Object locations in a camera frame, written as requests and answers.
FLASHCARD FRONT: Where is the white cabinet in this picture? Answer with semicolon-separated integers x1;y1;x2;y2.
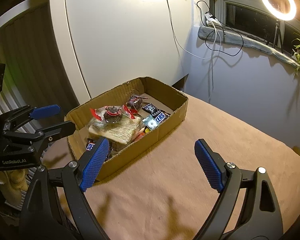
49;0;193;105

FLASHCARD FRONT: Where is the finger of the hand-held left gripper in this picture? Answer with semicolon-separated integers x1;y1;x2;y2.
2;120;73;153
0;104;61;130

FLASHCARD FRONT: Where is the clear cracker packet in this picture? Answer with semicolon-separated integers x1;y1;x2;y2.
87;116;143;145

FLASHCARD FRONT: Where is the white power strip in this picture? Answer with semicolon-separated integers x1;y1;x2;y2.
204;12;222;27

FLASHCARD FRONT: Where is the yellow fluffy cloth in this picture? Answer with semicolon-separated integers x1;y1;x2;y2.
0;166;39;209

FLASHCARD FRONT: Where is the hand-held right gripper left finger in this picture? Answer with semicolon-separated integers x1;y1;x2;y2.
19;137;110;240

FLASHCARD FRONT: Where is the round chocolate snack clear wrapper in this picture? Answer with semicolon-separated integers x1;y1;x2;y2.
125;94;148;112

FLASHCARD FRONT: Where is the ring light on tripod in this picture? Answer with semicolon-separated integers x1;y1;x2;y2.
259;0;297;53

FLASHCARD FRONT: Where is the round candy clear wrapper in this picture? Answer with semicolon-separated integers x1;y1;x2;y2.
142;117;159;130

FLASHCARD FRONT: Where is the ribbed beige panel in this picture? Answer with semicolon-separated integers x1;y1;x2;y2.
0;0;90;155

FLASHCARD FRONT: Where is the black cable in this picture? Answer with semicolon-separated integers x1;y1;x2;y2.
196;0;244;60

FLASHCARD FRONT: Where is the brown cardboard box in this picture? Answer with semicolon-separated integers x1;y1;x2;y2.
64;76;189;182

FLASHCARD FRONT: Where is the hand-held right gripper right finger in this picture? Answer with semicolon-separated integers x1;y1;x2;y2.
192;139;283;240

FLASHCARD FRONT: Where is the chocolate cake red-ended wrapper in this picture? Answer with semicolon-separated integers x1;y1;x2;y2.
90;105;135;124

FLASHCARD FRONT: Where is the brown chocolate bar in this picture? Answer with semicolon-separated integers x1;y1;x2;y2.
152;111;171;125
86;137;113;159

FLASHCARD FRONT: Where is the white charging cable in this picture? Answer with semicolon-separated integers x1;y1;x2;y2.
207;25;219;103

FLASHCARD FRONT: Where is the small black snack packet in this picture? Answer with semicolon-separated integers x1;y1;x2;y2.
142;103;160;117

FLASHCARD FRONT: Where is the long white cable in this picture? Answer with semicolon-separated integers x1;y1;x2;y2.
162;0;213;60

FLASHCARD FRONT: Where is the grey window sill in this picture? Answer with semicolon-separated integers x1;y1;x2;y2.
197;25;300;77

